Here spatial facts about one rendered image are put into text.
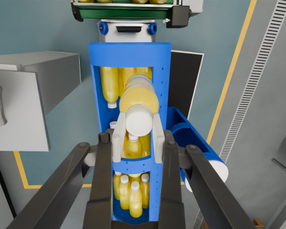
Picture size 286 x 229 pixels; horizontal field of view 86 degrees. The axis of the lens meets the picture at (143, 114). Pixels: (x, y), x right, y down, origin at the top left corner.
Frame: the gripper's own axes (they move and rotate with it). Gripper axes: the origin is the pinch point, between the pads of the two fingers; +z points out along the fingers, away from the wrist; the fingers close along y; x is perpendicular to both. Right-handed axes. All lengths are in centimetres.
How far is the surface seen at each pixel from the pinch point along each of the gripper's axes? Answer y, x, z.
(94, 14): -21, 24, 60
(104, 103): -16, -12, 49
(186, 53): 43, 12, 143
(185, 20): 17, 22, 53
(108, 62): -9.3, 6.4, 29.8
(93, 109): -54, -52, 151
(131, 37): -5, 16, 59
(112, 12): -13, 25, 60
